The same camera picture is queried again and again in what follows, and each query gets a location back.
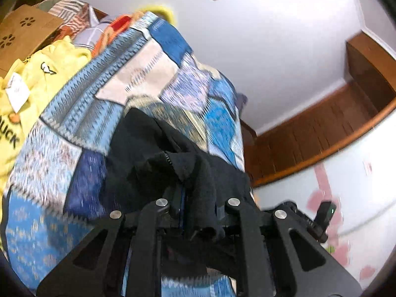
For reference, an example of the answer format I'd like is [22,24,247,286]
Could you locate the black jacket garment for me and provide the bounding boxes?
[100,107,258,280]

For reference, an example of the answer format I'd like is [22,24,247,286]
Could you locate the striped folded clothes pile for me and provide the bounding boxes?
[36,0,143,56]

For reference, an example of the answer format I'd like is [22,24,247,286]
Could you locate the blue patchwork bed quilt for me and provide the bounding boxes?
[1,12,244,292]

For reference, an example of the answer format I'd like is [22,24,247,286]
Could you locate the brown wooden door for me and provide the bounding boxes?
[241,32,395,188]

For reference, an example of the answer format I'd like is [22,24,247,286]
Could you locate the yellow duck sweater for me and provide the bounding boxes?
[1,36,91,192]

